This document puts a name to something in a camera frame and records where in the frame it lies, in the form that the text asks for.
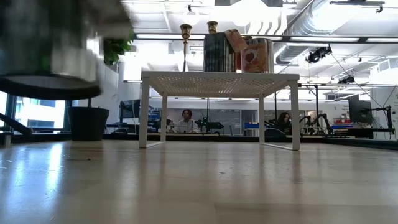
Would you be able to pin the white perforated metal shelf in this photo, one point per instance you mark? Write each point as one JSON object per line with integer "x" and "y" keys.
{"x": 214, "y": 76}

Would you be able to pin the person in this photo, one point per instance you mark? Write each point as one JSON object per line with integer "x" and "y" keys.
{"x": 186, "y": 126}
{"x": 284, "y": 124}

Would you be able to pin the white globe ceiling lamp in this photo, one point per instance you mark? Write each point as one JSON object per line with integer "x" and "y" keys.
{"x": 192, "y": 15}

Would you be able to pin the long ceiling light bar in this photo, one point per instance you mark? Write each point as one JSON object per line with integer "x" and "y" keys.
{"x": 161, "y": 36}

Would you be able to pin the black monitor on stand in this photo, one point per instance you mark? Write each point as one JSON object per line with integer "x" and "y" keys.
{"x": 360, "y": 109}

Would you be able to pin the silver scented candle tin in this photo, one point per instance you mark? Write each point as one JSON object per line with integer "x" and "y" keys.
{"x": 37, "y": 46}
{"x": 217, "y": 53}
{"x": 258, "y": 59}

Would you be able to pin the black background monitor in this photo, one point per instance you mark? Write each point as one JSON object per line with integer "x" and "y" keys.
{"x": 130, "y": 109}

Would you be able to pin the black ceiling camera rig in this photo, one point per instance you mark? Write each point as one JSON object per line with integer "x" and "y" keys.
{"x": 318, "y": 54}

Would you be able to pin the black background robot arm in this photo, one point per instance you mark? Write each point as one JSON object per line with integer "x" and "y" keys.
{"x": 211, "y": 125}

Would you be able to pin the black aluminium table frame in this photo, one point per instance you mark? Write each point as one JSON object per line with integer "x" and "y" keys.
{"x": 211, "y": 137}

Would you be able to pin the silver ventilation duct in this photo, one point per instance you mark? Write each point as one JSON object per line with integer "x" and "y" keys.
{"x": 314, "y": 18}

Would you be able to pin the green plant in black pot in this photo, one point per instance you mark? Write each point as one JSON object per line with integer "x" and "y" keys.
{"x": 88, "y": 124}

